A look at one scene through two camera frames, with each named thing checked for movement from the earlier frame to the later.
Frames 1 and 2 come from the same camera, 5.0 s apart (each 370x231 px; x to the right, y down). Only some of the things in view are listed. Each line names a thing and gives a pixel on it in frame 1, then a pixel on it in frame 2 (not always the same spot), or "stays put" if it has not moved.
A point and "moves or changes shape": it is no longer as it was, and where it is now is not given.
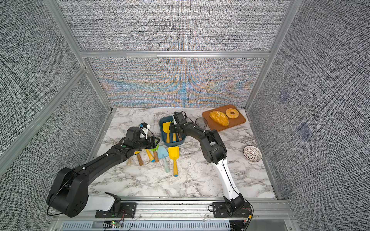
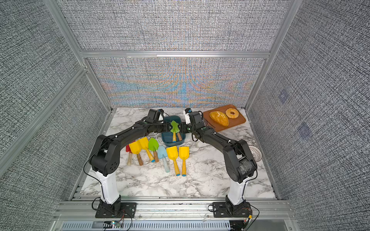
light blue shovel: x=162 y=153 stays put
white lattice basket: x=252 y=153 stays put
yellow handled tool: x=174 y=154 stays put
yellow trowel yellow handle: x=166 y=129 moves or changes shape
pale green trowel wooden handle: x=179 y=139 stays put
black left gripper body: x=150 y=143 -> x=161 y=127
